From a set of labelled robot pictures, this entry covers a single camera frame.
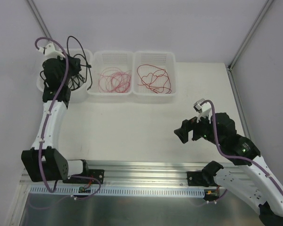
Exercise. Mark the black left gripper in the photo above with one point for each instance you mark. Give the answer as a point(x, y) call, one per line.
point(73, 65)

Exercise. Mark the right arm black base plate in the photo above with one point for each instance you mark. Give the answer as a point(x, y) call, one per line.
point(198, 178)

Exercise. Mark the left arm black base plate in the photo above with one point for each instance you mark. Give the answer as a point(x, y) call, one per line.
point(86, 177)

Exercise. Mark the aluminium frame rail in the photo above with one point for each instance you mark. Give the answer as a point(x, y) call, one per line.
point(145, 174)

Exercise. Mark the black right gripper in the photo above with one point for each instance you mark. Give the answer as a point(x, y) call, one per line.
point(194, 128)

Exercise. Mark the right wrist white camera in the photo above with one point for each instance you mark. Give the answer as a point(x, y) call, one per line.
point(202, 108)

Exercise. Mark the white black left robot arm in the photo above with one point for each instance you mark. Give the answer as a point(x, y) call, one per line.
point(43, 161)

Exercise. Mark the middle white perforated basket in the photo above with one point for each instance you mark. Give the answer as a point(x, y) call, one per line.
point(112, 77)

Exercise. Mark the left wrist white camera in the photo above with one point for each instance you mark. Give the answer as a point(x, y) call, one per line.
point(49, 51)

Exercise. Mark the white slotted cable duct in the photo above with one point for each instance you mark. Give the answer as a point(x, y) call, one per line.
point(132, 191)

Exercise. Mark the white solid plastic tub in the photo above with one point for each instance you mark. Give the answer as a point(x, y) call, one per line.
point(80, 83)

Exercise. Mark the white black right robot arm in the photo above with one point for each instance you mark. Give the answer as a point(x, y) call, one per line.
point(266, 197)

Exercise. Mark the right white perforated basket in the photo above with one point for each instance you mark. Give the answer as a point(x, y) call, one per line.
point(154, 77)

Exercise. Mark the wrist white camera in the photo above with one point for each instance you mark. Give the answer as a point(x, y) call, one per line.
point(202, 108)
point(49, 51)

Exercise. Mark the white perforated basket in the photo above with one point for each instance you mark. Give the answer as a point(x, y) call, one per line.
point(112, 77)
point(154, 77)

